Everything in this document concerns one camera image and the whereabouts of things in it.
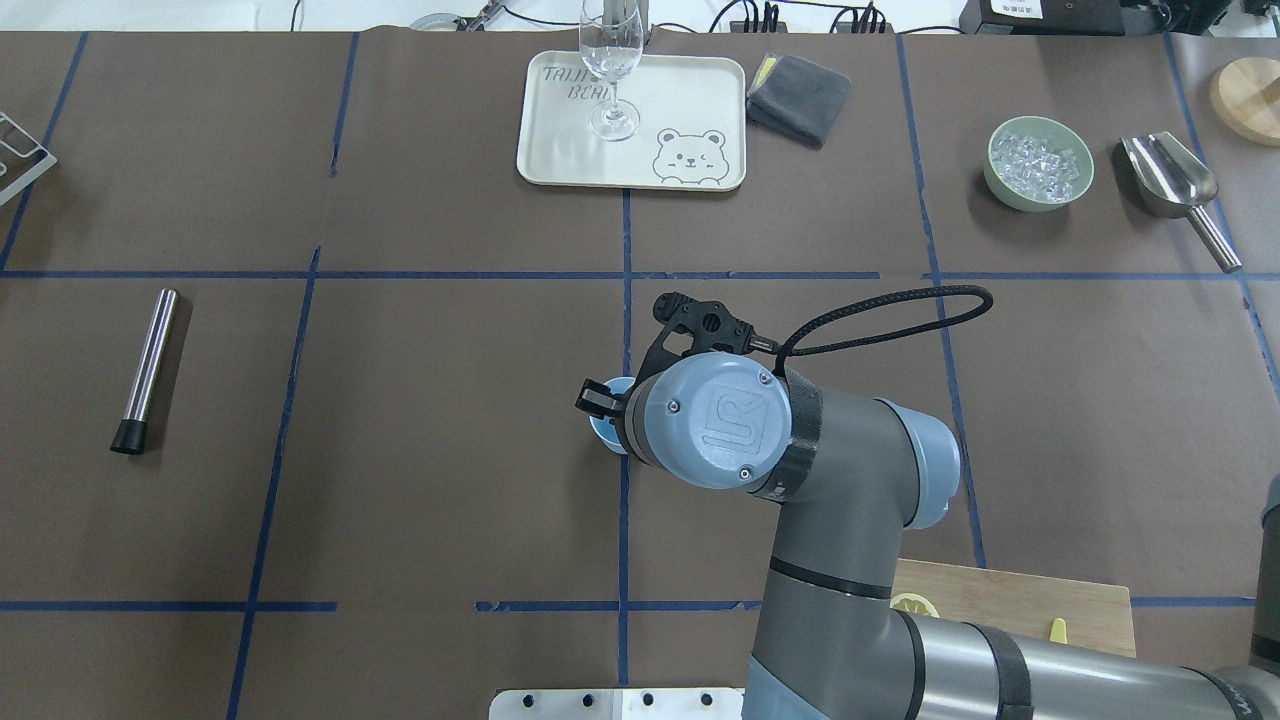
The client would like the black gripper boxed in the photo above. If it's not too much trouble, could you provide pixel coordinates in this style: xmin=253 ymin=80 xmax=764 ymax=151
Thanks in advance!
xmin=573 ymin=378 xmax=637 ymax=447

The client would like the lemon half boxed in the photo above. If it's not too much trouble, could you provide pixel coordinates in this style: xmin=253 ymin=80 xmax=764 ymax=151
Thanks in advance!
xmin=890 ymin=592 xmax=941 ymax=618

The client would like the steel muddler black tip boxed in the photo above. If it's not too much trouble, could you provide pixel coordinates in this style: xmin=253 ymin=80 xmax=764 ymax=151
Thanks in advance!
xmin=109 ymin=288 xmax=179 ymax=455

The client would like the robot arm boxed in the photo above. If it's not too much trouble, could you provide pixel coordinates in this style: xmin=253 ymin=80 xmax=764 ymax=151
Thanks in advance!
xmin=576 ymin=352 xmax=1277 ymax=719

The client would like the blue paper cup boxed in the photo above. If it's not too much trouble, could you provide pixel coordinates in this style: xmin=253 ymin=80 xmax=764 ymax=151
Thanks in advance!
xmin=590 ymin=375 xmax=635 ymax=456

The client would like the cream bear serving tray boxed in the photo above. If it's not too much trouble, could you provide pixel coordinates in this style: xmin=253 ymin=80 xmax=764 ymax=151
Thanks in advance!
xmin=516 ymin=51 xmax=748 ymax=192

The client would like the folded grey cloth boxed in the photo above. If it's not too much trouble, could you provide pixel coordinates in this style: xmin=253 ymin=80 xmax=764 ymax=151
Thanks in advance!
xmin=745 ymin=53 xmax=852 ymax=149

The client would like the clear wine glass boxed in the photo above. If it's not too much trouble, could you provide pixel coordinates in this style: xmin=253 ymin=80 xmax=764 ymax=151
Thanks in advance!
xmin=579 ymin=1 xmax=645 ymax=142

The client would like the green bowl of ice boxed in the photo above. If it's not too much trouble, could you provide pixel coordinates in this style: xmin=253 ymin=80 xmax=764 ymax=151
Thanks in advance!
xmin=983 ymin=117 xmax=1094 ymax=213

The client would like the yellow plastic knife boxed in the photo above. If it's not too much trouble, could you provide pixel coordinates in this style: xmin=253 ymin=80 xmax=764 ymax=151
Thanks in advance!
xmin=1050 ymin=618 xmax=1068 ymax=644

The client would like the bamboo cutting board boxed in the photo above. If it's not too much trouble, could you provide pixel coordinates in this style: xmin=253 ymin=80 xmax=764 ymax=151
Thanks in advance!
xmin=891 ymin=559 xmax=1137 ymax=659

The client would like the steel ice scoop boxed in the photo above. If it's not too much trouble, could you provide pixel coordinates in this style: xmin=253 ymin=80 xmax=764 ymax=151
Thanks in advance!
xmin=1120 ymin=131 xmax=1243 ymax=274

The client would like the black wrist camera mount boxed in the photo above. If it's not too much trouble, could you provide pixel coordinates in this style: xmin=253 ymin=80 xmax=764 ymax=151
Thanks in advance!
xmin=636 ymin=292 xmax=780 ymax=383

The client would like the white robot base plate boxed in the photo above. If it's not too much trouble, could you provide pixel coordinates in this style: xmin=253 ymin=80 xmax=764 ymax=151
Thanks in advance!
xmin=488 ymin=687 xmax=744 ymax=719

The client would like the white wire cup rack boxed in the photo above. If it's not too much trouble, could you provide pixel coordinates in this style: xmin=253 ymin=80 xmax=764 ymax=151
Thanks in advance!
xmin=1 ymin=111 xmax=58 ymax=205

